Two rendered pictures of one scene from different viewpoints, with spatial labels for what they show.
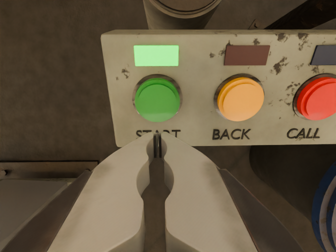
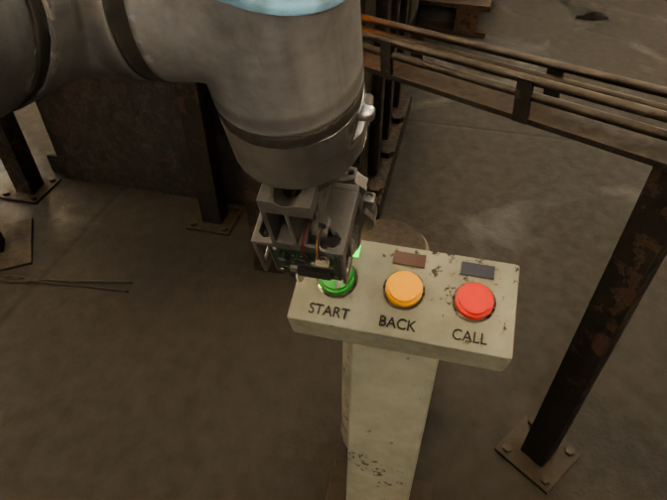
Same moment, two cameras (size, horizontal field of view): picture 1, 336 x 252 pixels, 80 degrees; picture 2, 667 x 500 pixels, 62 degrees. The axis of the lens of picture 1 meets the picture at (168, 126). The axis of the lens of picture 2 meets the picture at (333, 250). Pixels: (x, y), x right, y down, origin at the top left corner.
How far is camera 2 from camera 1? 0.50 m
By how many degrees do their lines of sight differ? 56
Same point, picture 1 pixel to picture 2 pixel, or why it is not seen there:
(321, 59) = (467, 271)
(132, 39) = not seen: hidden behind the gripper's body
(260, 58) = (420, 262)
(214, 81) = (384, 274)
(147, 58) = not seen: hidden behind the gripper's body
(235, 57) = (400, 258)
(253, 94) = (413, 281)
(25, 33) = (152, 356)
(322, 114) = (475, 309)
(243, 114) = (405, 296)
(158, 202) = not seen: outside the picture
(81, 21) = (241, 359)
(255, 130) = (421, 324)
